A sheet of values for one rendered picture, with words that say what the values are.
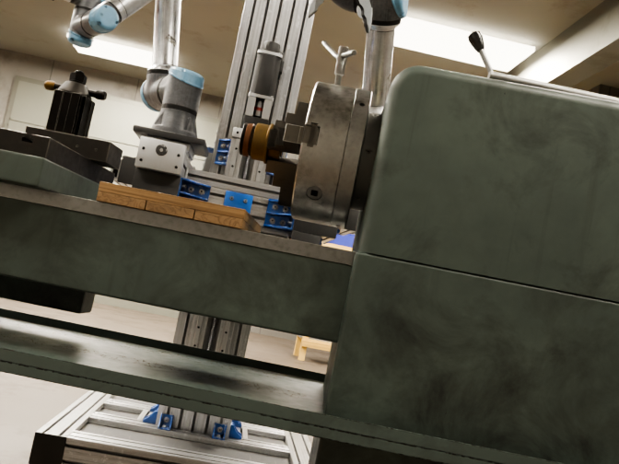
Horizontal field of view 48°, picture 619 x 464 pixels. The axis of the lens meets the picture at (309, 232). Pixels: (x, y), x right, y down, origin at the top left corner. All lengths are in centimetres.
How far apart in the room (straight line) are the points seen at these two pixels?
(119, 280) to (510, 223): 78
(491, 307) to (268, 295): 43
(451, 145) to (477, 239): 19
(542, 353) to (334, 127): 60
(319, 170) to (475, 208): 32
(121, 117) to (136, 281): 878
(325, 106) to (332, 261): 32
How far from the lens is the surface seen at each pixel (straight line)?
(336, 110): 145
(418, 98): 139
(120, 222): 145
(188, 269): 141
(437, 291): 134
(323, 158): 142
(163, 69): 240
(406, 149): 136
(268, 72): 238
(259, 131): 155
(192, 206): 140
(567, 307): 140
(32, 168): 145
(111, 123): 1017
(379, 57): 216
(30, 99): 1049
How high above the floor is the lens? 78
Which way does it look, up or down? 5 degrees up
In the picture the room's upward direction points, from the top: 11 degrees clockwise
